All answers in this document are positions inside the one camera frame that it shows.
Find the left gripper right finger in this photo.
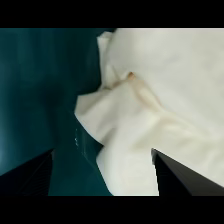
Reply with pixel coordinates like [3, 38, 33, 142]
[150, 148, 224, 197]

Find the white garment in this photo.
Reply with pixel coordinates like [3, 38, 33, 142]
[73, 27, 224, 197]

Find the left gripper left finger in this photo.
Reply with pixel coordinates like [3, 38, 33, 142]
[0, 148, 55, 197]

